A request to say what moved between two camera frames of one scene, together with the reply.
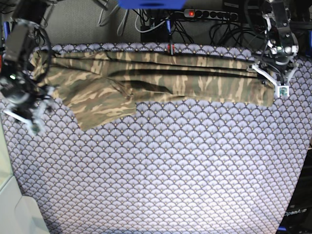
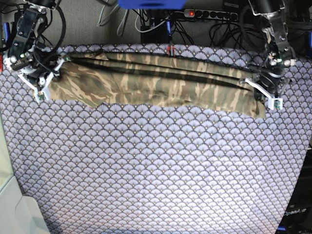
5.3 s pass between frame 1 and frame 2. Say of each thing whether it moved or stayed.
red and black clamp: stayed
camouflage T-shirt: moved
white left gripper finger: moved
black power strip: stayed
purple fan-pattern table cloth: stayed
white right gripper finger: moved
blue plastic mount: stayed
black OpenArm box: stayed
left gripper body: moved
